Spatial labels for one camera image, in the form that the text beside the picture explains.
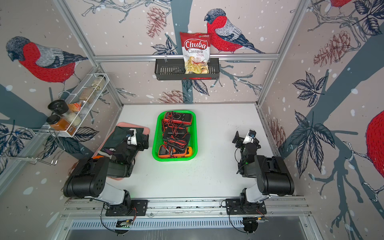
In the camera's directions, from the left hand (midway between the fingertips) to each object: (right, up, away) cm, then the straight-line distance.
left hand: (142, 131), depth 90 cm
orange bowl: (-28, -16, 0) cm, 32 cm away
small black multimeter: (+21, +1, -1) cm, 21 cm away
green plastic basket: (+9, -5, +1) cm, 10 cm away
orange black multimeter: (+14, -12, -3) cm, 19 cm away
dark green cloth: (-20, -3, +11) cm, 23 cm away
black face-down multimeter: (+23, -5, -6) cm, 25 cm away
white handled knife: (-22, -12, +5) cm, 25 cm away
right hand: (+63, 0, 0) cm, 63 cm away
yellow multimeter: (+29, -12, -1) cm, 31 cm away
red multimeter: (+24, +8, +7) cm, 26 cm away
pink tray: (-3, -1, +14) cm, 15 cm away
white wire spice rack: (-24, +17, -18) cm, 34 cm away
